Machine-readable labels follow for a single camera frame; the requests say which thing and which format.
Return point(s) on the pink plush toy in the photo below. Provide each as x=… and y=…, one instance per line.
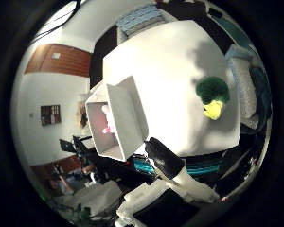
x=108, y=119

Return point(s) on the white open box container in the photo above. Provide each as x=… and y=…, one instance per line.
x=123, y=119

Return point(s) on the teal striped bin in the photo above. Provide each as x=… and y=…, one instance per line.
x=202, y=168

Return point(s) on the green and yellow broccoli plush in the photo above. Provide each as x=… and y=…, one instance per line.
x=211, y=91

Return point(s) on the black monitor on stand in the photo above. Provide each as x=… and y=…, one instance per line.
x=75, y=146

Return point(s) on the person in grey shirt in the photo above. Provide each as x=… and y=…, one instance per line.
x=61, y=179

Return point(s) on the grey patterned cushion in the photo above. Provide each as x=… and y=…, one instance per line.
x=243, y=78

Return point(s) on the blue patterned rug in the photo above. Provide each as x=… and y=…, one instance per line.
x=138, y=19

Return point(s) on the dark framed wall picture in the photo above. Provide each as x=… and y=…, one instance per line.
x=50, y=115

